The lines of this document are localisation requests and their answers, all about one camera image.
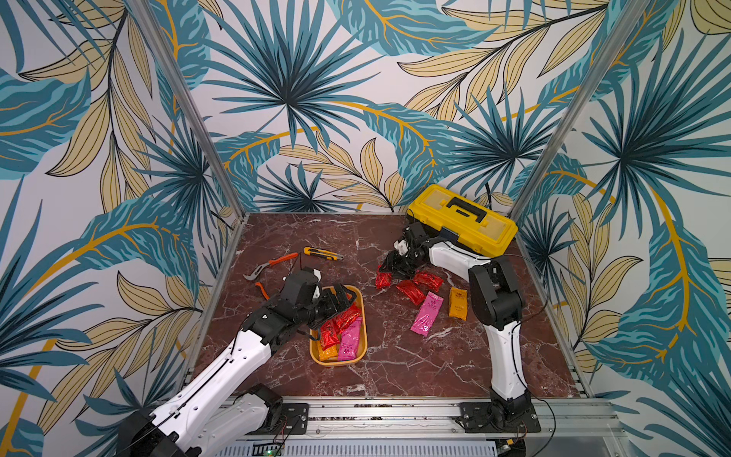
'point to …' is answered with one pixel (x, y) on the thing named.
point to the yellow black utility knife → (323, 253)
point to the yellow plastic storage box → (314, 345)
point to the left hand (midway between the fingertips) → (345, 307)
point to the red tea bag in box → (329, 334)
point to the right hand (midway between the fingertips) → (385, 270)
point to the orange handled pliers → (257, 269)
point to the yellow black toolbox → (477, 225)
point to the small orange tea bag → (329, 354)
